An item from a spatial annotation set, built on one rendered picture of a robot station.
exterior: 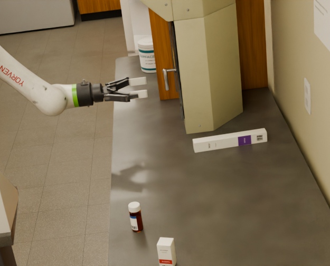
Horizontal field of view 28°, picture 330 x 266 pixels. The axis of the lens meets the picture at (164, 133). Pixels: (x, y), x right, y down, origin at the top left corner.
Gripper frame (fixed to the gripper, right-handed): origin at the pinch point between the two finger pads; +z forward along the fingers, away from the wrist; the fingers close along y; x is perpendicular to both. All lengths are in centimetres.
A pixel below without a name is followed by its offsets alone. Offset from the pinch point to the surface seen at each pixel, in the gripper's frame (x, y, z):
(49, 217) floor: 114, 95, -69
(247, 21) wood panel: -11, 32, 47
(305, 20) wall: -29, -29, 57
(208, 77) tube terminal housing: -2.7, -5.3, 25.1
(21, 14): 92, 483, -136
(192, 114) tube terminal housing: 12.0, -5.3, 17.6
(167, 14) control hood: -29.5, -5.4, 12.1
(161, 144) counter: 20.3, -11.2, 4.0
